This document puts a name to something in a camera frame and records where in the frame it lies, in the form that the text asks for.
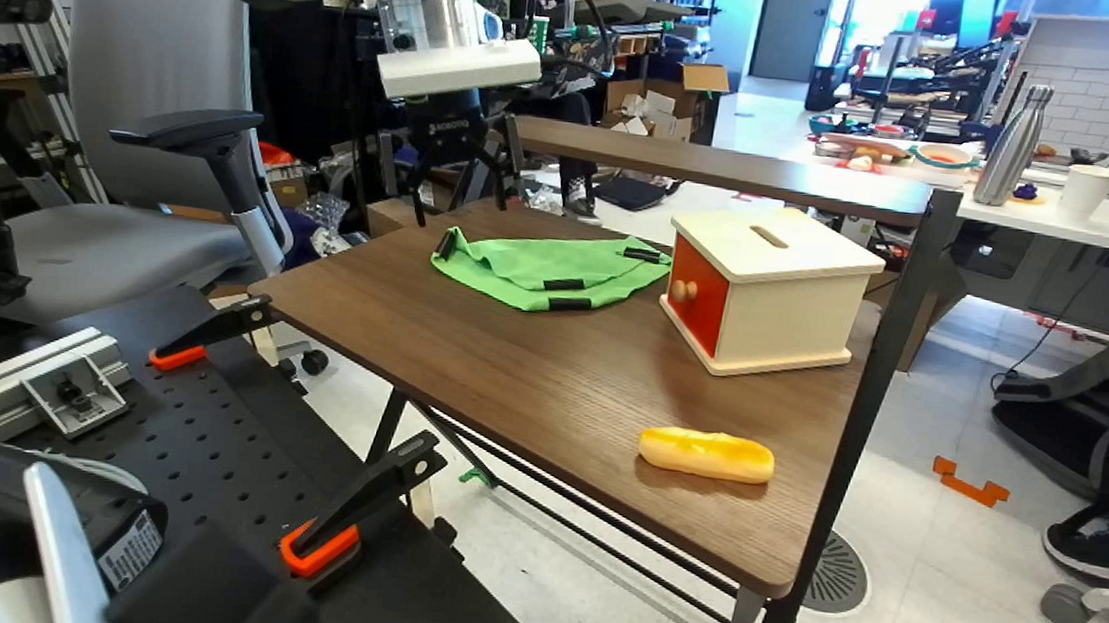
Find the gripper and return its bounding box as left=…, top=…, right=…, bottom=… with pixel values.
left=393, top=86, right=535, bottom=237

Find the green cloth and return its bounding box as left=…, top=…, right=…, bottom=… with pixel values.
left=426, top=220, right=675, bottom=325

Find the stack of cardboard boxes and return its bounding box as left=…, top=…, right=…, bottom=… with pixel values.
left=600, top=54, right=734, bottom=148

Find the orange drawer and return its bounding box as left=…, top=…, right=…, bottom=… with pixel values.
left=660, top=232, right=736, bottom=360

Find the black clamp with orange grip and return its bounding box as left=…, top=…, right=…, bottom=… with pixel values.
left=146, top=286, right=277, bottom=381
left=275, top=418, right=453, bottom=592

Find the grey office chair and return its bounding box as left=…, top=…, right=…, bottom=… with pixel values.
left=0, top=0, right=363, bottom=380

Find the wooden box with slot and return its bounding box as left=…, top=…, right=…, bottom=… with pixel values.
left=652, top=196, right=891, bottom=392

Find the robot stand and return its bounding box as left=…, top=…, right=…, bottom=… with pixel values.
left=0, top=268, right=597, bottom=623

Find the grey door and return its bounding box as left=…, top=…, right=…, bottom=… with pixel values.
left=749, top=0, right=838, bottom=87

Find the yellow toy bread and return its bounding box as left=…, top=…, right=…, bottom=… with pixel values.
left=634, top=422, right=779, bottom=488

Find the white bowl with orange inside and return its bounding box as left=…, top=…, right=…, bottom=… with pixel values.
left=906, top=140, right=983, bottom=190

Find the round floor grate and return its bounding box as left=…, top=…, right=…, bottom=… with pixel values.
left=800, top=528, right=876, bottom=619

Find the steel water bottle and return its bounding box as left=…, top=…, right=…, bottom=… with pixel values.
left=971, top=79, right=1056, bottom=213

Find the white desk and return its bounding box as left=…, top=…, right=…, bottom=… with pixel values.
left=795, top=123, right=1109, bottom=341

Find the orange floor marker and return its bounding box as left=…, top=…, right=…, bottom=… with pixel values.
left=928, top=454, right=1015, bottom=511

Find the white paper cup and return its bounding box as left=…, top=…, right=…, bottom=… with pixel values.
left=1057, top=161, right=1109, bottom=221

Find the white brick pattern board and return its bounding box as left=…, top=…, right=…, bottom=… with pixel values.
left=988, top=3, right=1109, bottom=166

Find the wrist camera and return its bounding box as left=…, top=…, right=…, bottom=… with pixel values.
left=372, top=27, right=547, bottom=113

